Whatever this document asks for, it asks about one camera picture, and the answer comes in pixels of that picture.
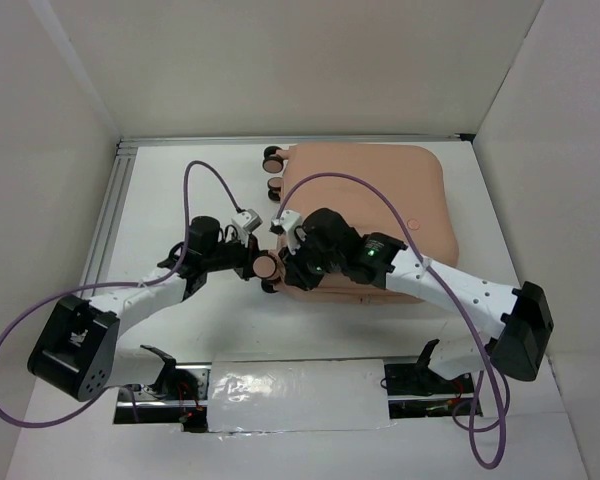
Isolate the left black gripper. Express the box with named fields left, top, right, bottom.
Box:
left=203, top=230, right=275, bottom=281

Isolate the pink suitcase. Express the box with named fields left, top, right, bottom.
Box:
left=254, top=143, right=459, bottom=304

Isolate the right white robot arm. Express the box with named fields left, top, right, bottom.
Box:
left=271, top=208, right=554, bottom=392

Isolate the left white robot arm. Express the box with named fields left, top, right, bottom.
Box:
left=27, top=209, right=262, bottom=402

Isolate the white taped cover sheet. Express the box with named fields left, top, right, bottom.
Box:
left=207, top=354, right=395, bottom=434

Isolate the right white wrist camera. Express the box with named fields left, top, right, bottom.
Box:
left=269, top=210, right=303, bottom=255

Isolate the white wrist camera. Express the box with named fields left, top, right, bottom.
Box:
left=231, top=209, right=262, bottom=236
left=269, top=210, right=303, bottom=255

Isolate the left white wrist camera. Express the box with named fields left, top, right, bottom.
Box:
left=231, top=209, right=262, bottom=236

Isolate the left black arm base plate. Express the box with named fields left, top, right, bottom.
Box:
left=113, top=345, right=211, bottom=433

